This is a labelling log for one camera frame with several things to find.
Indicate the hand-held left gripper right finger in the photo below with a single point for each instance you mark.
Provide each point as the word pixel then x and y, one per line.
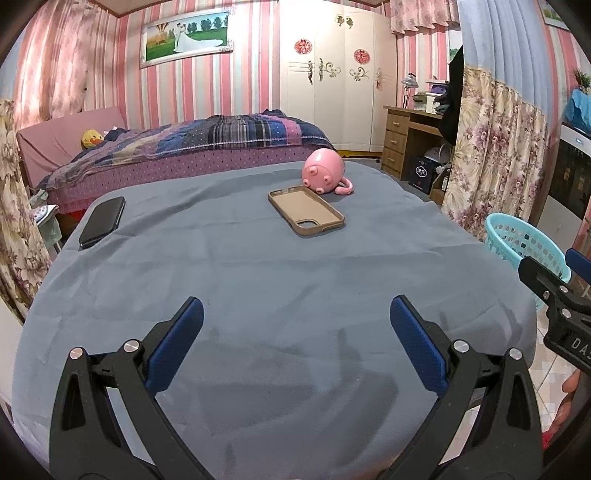
pixel 418 344

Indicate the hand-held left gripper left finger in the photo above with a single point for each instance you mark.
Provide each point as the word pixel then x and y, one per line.
pixel 178 344

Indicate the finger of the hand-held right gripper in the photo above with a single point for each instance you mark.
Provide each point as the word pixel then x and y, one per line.
pixel 579 262
pixel 540 277

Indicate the turquoise plastic basket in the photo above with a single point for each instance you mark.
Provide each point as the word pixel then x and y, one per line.
pixel 521 240

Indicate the person's right hand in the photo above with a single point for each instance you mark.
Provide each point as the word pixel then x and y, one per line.
pixel 570 397

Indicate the white cabinet with glass door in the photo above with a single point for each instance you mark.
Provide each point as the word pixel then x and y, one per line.
pixel 572 175

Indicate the grey blanket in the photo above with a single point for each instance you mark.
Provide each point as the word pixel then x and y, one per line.
pixel 277 277

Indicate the black phone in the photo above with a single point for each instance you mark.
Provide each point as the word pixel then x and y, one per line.
pixel 101 221

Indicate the blue floral curtain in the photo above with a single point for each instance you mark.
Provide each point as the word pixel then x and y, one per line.
pixel 498 138

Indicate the blue cloth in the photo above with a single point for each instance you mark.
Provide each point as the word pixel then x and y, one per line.
pixel 579 108

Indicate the black box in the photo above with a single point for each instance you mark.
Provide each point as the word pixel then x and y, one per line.
pixel 422 173

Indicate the white desk fan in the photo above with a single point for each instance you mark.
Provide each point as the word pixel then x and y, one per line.
pixel 438 154

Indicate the tan phone case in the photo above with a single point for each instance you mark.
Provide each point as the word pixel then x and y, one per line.
pixel 307 210

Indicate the purple polka-dot bed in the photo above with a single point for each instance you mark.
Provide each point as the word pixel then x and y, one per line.
pixel 184 166

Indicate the potted plant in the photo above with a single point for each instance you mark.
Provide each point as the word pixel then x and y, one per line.
pixel 582 78

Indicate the white green iron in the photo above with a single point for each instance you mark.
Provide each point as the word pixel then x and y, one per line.
pixel 44 211

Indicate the wooden desk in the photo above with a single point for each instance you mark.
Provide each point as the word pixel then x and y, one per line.
pixel 401 138

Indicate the pink pig cup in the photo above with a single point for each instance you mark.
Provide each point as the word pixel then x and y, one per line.
pixel 323 170

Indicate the black hanging garment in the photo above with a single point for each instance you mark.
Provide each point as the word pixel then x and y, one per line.
pixel 455 92

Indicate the white printer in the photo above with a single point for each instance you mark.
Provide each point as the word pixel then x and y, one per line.
pixel 427 101

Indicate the bed with plaid blanket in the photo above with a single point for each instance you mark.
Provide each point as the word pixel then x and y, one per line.
pixel 207 136

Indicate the yellow duck plush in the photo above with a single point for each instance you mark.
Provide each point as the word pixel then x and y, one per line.
pixel 91 138

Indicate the desk lamp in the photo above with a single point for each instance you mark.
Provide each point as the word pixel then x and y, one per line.
pixel 408 87

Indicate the pink headboard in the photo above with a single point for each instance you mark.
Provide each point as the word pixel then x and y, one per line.
pixel 60 134

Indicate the white wardrobe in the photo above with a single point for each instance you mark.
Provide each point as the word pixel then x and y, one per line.
pixel 337 78

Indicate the pink valance curtain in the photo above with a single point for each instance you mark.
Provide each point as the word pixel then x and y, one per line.
pixel 422 18

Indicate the framed wedding picture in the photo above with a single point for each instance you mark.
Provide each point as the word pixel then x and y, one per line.
pixel 187 34

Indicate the small wall picture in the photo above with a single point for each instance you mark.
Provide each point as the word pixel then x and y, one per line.
pixel 554 11

